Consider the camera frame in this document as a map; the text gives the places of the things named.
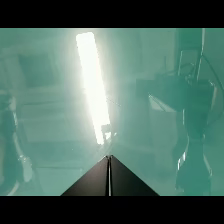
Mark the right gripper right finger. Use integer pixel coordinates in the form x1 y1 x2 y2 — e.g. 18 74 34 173
110 154 160 197

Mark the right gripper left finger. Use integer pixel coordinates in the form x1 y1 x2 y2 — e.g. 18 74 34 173
60 155 110 197

